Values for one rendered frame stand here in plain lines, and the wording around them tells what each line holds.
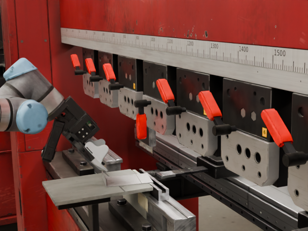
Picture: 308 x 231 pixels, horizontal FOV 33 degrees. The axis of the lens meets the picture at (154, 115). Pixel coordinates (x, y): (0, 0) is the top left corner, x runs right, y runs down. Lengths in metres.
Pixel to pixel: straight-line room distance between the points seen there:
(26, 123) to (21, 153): 1.09
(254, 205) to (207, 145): 0.46
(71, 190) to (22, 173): 0.89
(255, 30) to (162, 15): 0.38
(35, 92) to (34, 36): 0.88
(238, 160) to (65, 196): 0.58
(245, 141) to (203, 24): 0.25
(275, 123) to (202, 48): 0.31
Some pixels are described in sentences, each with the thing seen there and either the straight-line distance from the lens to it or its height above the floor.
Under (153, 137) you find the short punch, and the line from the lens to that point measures 1.39.
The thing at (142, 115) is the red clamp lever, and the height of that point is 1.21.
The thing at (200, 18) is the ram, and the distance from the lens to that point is 1.01.
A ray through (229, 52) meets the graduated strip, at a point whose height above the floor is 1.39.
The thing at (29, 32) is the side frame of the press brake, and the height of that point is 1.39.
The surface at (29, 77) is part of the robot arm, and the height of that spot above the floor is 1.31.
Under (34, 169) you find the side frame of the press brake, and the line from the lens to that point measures 2.27.
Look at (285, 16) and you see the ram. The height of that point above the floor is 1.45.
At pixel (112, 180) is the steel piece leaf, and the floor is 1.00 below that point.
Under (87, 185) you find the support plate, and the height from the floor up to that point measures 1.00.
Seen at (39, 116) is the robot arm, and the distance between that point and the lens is 1.17.
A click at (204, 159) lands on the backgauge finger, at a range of 1.55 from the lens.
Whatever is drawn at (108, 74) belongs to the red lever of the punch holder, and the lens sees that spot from 1.46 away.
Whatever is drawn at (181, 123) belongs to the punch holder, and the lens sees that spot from 1.10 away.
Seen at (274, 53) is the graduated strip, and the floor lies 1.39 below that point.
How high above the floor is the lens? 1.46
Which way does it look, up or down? 11 degrees down
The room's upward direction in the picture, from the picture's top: 1 degrees counter-clockwise
